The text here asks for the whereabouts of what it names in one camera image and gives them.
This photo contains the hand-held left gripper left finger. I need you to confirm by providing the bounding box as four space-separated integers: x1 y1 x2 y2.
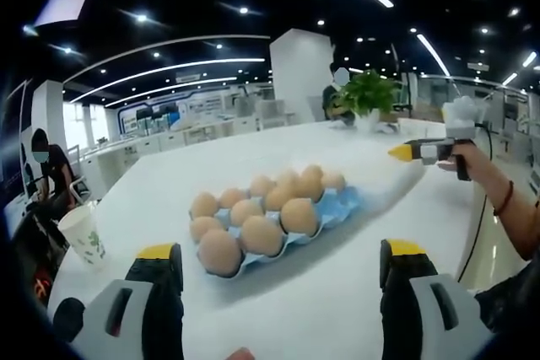
82 242 186 360

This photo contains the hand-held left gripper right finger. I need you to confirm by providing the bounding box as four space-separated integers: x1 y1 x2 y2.
378 238 494 360

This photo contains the cluster of brown eggs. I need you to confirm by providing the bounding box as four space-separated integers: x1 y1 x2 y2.
188 164 347 279

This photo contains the blue egg tray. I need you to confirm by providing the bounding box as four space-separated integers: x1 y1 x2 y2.
189 185 364 281

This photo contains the person's right hand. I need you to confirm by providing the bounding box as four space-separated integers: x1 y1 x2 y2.
436 142 515 215

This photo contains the person's left hand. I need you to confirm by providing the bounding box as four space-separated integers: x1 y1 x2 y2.
225 346 255 360

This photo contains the glass partition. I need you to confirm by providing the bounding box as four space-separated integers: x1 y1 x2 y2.
415 73 537 159

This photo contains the green potted plant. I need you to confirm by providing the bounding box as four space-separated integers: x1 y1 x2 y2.
339 68 402 129

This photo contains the dark rounded object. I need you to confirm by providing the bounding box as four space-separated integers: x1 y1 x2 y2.
52 297 86 342

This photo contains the person's dark patterned shirt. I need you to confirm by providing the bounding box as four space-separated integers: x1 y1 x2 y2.
472 199 540 336

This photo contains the white paper cup green print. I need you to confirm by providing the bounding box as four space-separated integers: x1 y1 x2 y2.
57 202 107 271

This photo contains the red orange object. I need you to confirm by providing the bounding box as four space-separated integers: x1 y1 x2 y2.
32 277 52 298

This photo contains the white table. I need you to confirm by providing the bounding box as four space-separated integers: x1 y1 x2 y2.
46 120 482 360

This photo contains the white square pillar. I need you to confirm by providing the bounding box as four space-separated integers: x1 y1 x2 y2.
32 80 65 142
269 27 334 125

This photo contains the white mesh office chair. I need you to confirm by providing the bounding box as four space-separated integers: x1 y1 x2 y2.
256 99 292 130

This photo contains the white cabinet row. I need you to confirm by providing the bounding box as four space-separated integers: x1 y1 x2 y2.
79 117 271 180

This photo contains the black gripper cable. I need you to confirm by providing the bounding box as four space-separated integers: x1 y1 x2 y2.
455 121 494 281

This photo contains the brown bead bracelet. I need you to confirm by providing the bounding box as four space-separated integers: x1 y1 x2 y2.
492 180 516 218

